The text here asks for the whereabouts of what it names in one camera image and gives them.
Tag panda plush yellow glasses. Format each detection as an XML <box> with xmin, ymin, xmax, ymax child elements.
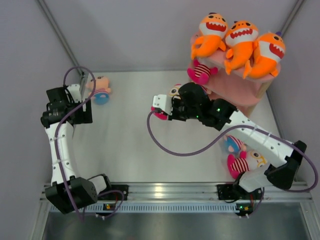
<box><xmin>226</xmin><ymin>148</ymin><xmax>268</xmax><ymax>180</ymax></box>
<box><xmin>151</xmin><ymin>83</ymin><xmax>182</xmax><ymax>120</ymax></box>

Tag orange shark plush purple fin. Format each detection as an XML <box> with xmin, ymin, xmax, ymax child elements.
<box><xmin>242</xmin><ymin>32</ymin><xmax>286</xmax><ymax>79</ymax></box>

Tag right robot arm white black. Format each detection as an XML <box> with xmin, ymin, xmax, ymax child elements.
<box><xmin>164</xmin><ymin>82</ymin><xmax>306</xmax><ymax>199</ymax></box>

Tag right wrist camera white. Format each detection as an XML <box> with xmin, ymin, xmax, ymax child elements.
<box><xmin>152</xmin><ymin>94</ymin><xmax>173</xmax><ymax>116</ymax></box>

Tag pink three-tier shelf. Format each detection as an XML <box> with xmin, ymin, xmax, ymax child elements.
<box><xmin>191</xmin><ymin>35</ymin><xmax>281</xmax><ymax>116</ymax></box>

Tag boy doll plush right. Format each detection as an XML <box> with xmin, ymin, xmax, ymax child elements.
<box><xmin>223</xmin><ymin>134</ymin><xmax>247</xmax><ymax>154</ymax></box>

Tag boy doll plush left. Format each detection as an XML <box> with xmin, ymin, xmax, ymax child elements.
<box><xmin>85</xmin><ymin>76</ymin><xmax>112</xmax><ymax>105</ymax></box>

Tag white slotted cable duct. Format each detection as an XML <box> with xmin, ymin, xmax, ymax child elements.
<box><xmin>49</xmin><ymin>201</ymin><xmax>241</xmax><ymax>213</ymax></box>

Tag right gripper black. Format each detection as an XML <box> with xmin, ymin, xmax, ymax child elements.
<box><xmin>164</xmin><ymin>98</ymin><xmax>200</xmax><ymax>122</ymax></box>

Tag aluminium frame post right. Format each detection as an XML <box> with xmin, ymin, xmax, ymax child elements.
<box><xmin>278</xmin><ymin>0</ymin><xmax>307</xmax><ymax>37</ymax></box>

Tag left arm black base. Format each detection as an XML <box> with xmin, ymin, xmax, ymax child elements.
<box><xmin>98</xmin><ymin>184</ymin><xmax>129</xmax><ymax>201</ymax></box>

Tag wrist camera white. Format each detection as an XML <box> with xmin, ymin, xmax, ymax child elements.
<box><xmin>152</xmin><ymin>94</ymin><xmax>173</xmax><ymax>116</ymax></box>
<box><xmin>66</xmin><ymin>84</ymin><xmax>82</xmax><ymax>103</ymax></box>

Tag pink panda plush on shelf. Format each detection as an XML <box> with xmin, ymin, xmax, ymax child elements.
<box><xmin>187</xmin><ymin>58</ymin><xmax>219</xmax><ymax>85</ymax></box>

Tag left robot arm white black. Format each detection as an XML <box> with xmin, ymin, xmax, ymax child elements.
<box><xmin>40</xmin><ymin>84</ymin><xmax>113</xmax><ymax>214</ymax></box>

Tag aluminium rail front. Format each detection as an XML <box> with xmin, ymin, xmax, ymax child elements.
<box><xmin>39</xmin><ymin>181</ymin><xmax>313</xmax><ymax>202</ymax></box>

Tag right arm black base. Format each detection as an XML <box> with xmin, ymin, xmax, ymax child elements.
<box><xmin>216</xmin><ymin>183</ymin><xmax>263</xmax><ymax>202</ymax></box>

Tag aluminium frame post left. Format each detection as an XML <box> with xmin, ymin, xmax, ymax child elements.
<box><xmin>35</xmin><ymin>0</ymin><xmax>80</xmax><ymax>67</ymax></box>

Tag orange shark plush back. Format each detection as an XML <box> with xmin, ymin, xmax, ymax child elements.
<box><xmin>190</xmin><ymin>12</ymin><xmax>228</xmax><ymax>60</ymax></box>

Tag boy doll plush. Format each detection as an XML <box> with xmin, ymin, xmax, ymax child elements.
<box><xmin>85</xmin><ymin>76</ymin><xmax>112</xmax><ymax>105</ymax></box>
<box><xmin>223</xmin><ymin>134</ymin><xmax>247</xmax><ymax>154</ymax></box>

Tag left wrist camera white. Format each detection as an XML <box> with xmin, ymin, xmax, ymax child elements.
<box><xmin>66</xmin><ymin>84</ymin><xmax>82</xmax><ymax>103</ymax></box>

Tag aluminium frame post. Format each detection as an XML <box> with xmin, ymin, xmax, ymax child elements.
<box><xmin>278</xmin><ymin>0</ymin><xmax>307</xmax><ymax>37</ymax></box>
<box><xmin>35</xmin><ymin>0</ymin><xmax>80</xmax><ymax>67</ymax></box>

